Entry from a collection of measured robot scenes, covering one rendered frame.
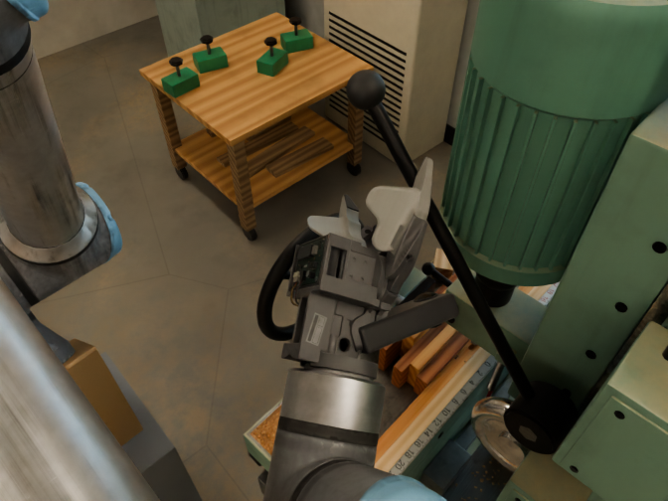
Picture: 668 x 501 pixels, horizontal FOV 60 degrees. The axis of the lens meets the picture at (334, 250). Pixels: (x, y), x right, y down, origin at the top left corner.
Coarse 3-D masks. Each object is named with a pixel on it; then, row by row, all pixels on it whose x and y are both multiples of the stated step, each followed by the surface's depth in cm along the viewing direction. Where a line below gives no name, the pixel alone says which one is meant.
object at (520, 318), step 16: (448, 288) 78; (464, 304) 77; (512, 304) 76; (528, 304) 76; (448, 320) 81; (464, 320) 79; (480, 320) 76; (512, 320) 75; (528, 320) 75; (480, 336) 78; (512, 336) 74; (528, 336) 73; (496, 352) 78
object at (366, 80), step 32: (352, 96) 50; (384, 96) 51; (384, 128) 52; (448, 256) 55; (512, 352) 58; (544, 384) 60; (512, 416) 60; (544, 416) 58; (576, 416) 59; (544, 448) 59
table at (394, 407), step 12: (372, 360) 90; (396, 360) 90; (384, 372) 89; (504, 372) 95; (384, 384) 87; (408, 384) 87; (396, 396) 86; (408, 396) 86; (480, 396) 89; (276, 408) 85; (384, 408) 85; (396, 408) 85; (468, 408) 86; (384, 420) 84; (456, 420) 84; (384, 432) 82; (252, 444) 81; (264, 456) 80; (432, 456) 85; (420, 468) 82
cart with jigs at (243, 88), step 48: (192, 48) 222; (240, 48) 222; (288, 48) 218; (336, 48) 222; (192, 96) 201; (240, 96) 201; (288, 96) 201; (192, 144) 239; (240, 144) 192; (288, 144) 236; (336, 144) 239; (240, 192) 206
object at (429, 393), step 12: (528, 288) 94; (444, 372) 84; (456, 372) 84; (432, 384) 83; (444, 384) 83; (420, 396) 82; (432, 396) 82; (408, 408) 81; (420, 408) 81; (396, 420) 79; (408, 420) 79; (396, 432) 78; (384, 444) 77
